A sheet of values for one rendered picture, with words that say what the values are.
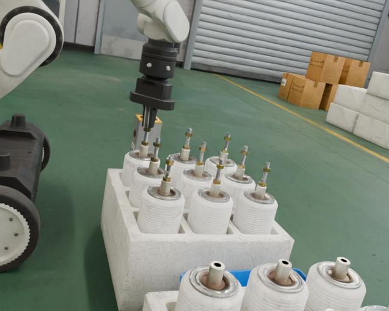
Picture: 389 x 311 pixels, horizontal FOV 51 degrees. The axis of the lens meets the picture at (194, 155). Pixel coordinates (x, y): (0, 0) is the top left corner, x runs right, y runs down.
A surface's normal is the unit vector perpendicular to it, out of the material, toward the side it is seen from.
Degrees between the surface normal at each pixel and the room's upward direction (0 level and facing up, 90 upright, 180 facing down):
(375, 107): 90
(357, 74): 90
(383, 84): 90
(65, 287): 0
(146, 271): 90
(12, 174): 0
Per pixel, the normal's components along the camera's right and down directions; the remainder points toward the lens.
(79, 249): 0.19, -0.94
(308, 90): 0.25, 0.34
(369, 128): -0.93, -0.07
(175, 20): 0.80, 0.33
